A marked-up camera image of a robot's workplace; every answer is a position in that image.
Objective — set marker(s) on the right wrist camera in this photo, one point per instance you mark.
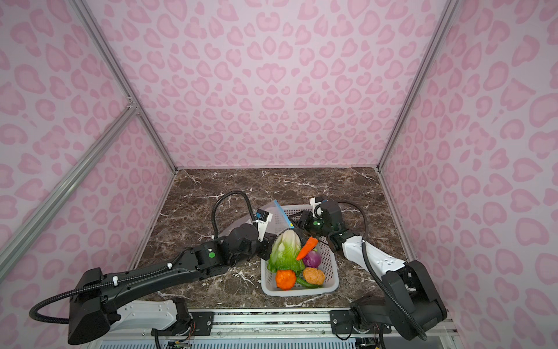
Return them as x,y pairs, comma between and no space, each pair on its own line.
316,203

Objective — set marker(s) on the white plastic basket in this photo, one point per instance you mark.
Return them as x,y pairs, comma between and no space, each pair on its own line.
328,266

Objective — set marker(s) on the orange toy tomato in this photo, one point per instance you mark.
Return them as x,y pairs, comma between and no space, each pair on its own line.
285,279

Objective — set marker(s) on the green white toy cabbage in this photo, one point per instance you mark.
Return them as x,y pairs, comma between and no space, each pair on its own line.
284,253

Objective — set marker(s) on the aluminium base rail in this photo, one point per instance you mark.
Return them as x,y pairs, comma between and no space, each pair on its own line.
279,328

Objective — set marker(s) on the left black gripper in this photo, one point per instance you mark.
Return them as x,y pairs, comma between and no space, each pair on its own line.
268,241

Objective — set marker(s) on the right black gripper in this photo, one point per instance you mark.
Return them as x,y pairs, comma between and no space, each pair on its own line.
304,222

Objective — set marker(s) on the purple toy onion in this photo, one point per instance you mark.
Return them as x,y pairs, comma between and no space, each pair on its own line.
312,260

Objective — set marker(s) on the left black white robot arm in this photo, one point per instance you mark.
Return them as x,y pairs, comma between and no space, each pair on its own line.
94,307

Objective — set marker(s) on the clear zip top bag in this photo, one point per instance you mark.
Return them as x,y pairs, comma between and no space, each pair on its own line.
240,231

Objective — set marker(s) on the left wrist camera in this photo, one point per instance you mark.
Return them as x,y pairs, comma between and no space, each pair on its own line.
261,221

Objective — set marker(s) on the orange toy carrot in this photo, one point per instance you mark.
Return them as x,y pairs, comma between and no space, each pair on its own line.
307,248

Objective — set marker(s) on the green toy pepper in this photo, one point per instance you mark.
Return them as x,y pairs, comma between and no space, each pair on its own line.
305,284

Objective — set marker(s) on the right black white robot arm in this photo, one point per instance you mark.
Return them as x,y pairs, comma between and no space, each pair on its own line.
411,304

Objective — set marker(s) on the brown toy potato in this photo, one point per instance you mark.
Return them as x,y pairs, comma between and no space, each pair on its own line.
314,276

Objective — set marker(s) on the aluminium frame strut left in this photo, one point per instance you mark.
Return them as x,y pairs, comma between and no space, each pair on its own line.
28,233

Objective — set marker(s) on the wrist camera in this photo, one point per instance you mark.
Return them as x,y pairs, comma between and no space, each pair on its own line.
261,221
316,203

